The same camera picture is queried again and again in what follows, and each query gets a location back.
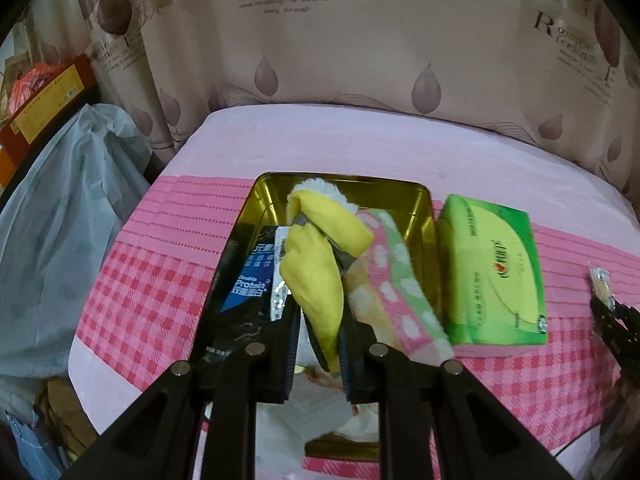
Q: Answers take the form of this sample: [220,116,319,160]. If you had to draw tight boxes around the red and yellow box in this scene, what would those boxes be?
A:
[0,52,96,201]

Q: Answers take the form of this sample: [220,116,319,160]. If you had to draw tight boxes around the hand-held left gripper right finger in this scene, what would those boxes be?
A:
[337,310,576,480]

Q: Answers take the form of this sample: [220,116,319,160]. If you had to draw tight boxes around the clear cotton swab packet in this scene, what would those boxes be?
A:
[587,262,616,311]

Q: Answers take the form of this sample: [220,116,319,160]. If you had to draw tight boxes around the striped pastel towel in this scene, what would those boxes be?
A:
[342,209,455,358]

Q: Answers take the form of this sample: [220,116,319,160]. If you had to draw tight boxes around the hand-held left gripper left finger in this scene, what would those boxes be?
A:
[92,305,301,480]

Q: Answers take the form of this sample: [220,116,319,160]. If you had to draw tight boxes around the pale blue bag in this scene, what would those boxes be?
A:
[0,407,61,480]

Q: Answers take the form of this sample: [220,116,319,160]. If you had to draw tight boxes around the beige leaf print curtain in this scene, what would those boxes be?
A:
[30,0,640,196]

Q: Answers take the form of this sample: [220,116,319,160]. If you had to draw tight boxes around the pink bed sheet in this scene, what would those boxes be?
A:
[65,104,631,480]

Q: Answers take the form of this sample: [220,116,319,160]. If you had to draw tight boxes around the black and blue packet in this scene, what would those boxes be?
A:
[202,225,283,361]

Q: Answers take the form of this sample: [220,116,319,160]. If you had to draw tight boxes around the orange net bag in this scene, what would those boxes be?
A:
[7,62,56,116]

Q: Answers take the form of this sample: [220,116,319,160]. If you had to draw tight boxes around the brown cardboard pieces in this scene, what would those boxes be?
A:
[32,377,101,466]

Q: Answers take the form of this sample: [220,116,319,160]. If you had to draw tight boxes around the pink checkered cloth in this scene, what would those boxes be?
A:
[75,175,626,480]

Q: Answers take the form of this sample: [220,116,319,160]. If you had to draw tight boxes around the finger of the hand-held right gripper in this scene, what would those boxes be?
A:
[590,298,626,356]
[612,300,640,376]

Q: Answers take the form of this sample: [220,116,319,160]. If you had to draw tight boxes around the yellow cloth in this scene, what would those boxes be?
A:
[278,191,376,373]

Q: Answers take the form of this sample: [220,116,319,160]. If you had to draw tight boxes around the pale grey plastic bag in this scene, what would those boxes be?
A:
[0,104,153,396]

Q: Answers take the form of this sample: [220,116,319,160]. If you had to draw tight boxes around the green tissue pack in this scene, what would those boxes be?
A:
[437,193,549,358]

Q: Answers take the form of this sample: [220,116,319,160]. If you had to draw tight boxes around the gold metal tin box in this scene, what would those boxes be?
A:
[192,171,441,461]

